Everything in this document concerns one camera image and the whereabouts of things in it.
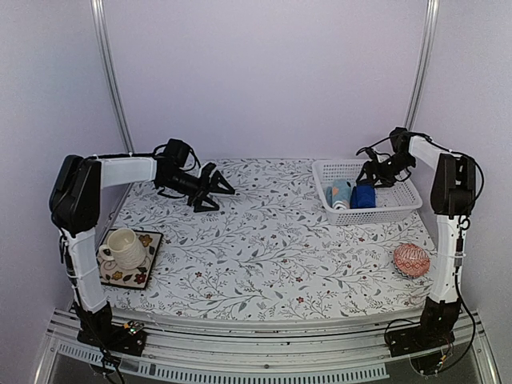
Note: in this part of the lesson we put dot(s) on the dark blue towel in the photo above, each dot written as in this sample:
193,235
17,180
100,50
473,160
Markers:
363,197

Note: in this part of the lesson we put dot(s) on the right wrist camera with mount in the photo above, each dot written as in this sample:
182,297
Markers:
372,154

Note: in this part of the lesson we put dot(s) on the front aluminium rail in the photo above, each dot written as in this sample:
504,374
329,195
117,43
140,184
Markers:
191,350

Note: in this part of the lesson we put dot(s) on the right aluminium frame post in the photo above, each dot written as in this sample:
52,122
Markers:
425,53

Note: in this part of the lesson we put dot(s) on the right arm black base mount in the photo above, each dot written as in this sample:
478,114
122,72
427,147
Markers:
420,334

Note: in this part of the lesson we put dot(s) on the aluminium frame post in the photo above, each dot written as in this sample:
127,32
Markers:
101,31
425,53

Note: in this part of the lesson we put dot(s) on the floral patterned tablecloth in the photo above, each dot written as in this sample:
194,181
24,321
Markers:
269,253

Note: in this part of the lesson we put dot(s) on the light blue orange dotted towel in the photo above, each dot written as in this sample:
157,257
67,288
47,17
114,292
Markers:
338,194

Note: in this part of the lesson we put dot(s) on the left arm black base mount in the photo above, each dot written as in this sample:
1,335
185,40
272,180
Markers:
98,330

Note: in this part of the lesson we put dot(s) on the red white patterned bowl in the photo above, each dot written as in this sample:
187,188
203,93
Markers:
411,260

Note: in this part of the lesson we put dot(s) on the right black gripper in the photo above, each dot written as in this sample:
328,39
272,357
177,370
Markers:
379,174

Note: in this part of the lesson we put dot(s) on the left aluminium frame post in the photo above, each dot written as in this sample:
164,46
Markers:
101,31

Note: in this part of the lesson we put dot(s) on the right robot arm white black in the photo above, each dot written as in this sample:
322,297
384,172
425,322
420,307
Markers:
456,187

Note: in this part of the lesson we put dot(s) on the white plastic perforated basket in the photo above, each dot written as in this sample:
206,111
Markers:
393,204

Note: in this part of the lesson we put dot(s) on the floral square coaster tile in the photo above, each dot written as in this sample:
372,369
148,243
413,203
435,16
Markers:
136,279

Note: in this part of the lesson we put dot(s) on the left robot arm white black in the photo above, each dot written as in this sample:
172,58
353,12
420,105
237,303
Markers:
75,203

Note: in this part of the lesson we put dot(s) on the cream ribbed mug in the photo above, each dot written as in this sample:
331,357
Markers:
124,248

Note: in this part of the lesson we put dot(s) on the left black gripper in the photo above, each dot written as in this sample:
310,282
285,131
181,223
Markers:
214,183

